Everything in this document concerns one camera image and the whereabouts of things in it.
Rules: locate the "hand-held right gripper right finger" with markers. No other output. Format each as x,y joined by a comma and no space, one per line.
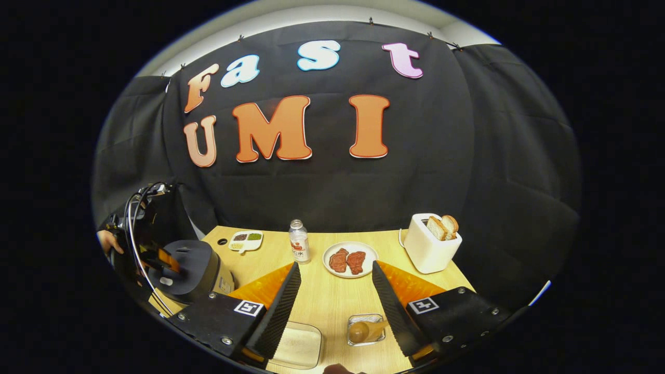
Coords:
395,311

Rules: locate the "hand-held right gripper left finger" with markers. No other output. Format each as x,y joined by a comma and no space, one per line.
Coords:
283,311

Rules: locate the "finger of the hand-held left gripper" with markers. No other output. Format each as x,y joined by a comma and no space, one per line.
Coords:
169,259

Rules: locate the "clear plastic rice container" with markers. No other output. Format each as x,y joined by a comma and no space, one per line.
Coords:
296,324

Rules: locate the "dark grey rice cooker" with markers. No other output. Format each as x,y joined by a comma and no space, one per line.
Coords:
197,265

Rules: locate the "white rice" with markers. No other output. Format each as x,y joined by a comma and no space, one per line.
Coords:
301,348

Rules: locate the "wooden spoon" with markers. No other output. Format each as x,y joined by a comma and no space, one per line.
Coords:
358,332

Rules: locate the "white round plate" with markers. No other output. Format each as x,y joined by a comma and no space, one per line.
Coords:
371,259

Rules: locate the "red meat piece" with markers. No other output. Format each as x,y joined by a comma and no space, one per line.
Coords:
356,263
338,261

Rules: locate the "clear drink bottle red label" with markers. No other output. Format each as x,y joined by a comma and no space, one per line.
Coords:
300,249

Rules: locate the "white toaster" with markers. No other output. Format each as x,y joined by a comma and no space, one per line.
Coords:
426,254

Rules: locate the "white divided seasoning dish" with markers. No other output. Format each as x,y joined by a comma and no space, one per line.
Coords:
245,241

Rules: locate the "toast bread slice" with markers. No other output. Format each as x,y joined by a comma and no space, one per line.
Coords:
436,228
451,224

